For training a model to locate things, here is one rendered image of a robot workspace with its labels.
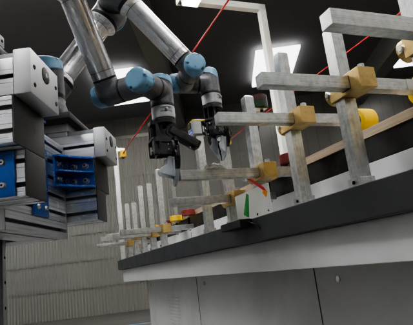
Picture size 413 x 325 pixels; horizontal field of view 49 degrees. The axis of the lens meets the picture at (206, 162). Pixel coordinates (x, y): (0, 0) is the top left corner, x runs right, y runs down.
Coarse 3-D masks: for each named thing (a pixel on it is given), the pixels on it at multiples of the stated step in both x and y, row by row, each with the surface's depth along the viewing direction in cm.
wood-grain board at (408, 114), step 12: (408, 108) 119; (384, 120) 127; (396, 120) 123; (408, 120) 119; (372, 132) 131; (336, 144) 146; (312, 156) 159; (324, 156) 153; (216, 204) 241; (192, 216) 278
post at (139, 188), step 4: (140, 188) 319; (140, 192) 318; (140, 196) 317; (140, 200) 317; (140, 204) 316; (140, 208) 315; (144, 208) 316; (140, 212) 314; (144, 212) 315; (140, 216) 314; (144, 216) 315; (140, 220) 313; (144, 220) 314; (140, 224) 314; (144, 224) 313; (144, 240) 310; (144, 244) 310; (144, 248) 309
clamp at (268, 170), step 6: (264, 162) 147; (270, 162) 148; (264, 168) 147; (270, 168) 148; (276, 168) 148; (264, 174) 147; (270, 174) 147; (276, 174) 148; (258, 180) 151; (264, 180) 152
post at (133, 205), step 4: (132, 204) 339; (132, 208) 339; (132, 212) 338; (136, 212) 339; (132, 216) 337; (136, 216) 338; (132, 220) 336; (136, 220) 337; (132, 224) 337; (136, 224) 337; (132, 228) 337; (136, 240) 334; (136, 244) 333; (136, 248) 332; (136, 252) 331
